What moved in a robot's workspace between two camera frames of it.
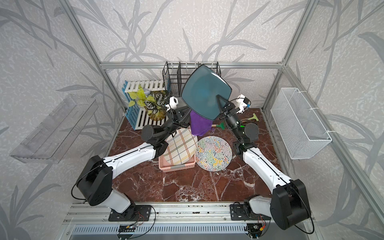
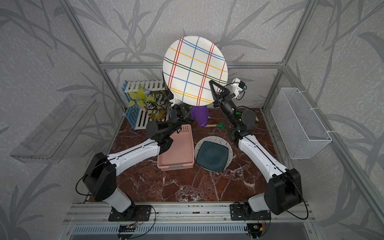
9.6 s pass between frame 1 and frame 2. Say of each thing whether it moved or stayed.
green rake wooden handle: stayed
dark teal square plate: moved
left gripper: stayed
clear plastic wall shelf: stayed
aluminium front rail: stayed
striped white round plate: moved
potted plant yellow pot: stayed
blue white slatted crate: stayed
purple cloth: moved
